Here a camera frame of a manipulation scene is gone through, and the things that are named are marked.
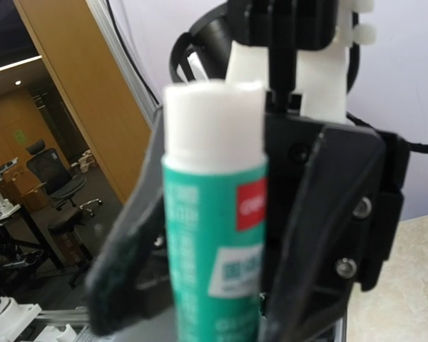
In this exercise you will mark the front aluminium rail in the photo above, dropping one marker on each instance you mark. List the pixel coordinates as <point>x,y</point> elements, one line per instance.
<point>76,318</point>

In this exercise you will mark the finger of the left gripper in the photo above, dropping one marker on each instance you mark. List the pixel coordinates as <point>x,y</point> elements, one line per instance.
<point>129,279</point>

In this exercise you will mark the wooden wall panel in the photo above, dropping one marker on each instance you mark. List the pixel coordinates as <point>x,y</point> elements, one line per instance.
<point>92,86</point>

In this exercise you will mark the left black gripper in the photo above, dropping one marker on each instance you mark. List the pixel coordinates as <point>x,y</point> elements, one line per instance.
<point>334,202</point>

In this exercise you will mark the black office chair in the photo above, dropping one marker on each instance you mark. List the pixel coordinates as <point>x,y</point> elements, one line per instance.
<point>56,181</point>

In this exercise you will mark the white green glue stick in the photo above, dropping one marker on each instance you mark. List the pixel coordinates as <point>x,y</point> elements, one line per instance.
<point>215,197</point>

